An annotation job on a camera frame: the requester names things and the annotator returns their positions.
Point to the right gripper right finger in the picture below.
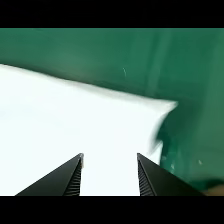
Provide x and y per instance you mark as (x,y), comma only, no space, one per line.
(156,181)

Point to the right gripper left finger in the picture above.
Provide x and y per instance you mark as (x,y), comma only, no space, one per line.
(65,180)

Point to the white garment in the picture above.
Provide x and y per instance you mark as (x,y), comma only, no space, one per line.
(73,126)

